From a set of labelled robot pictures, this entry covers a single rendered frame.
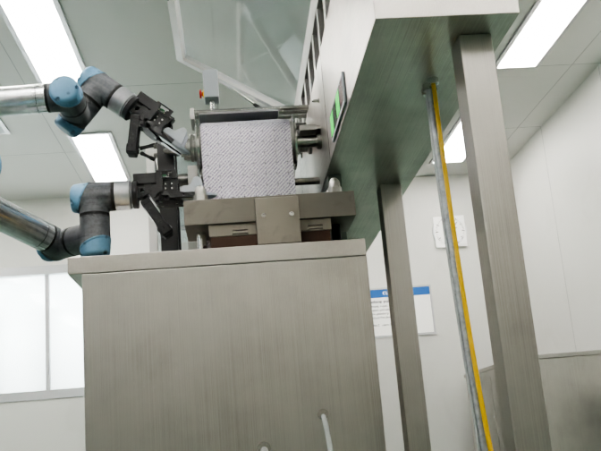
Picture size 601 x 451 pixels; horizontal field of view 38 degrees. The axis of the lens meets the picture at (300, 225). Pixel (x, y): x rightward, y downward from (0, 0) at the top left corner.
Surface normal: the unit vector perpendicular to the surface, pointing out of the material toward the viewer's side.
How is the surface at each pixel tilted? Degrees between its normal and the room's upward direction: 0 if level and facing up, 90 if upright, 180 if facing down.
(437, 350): 90
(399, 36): 180
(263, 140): 90
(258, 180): 90
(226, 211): 90
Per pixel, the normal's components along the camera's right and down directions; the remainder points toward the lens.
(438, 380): 0.07, -0.25
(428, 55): 0.08, 0.97
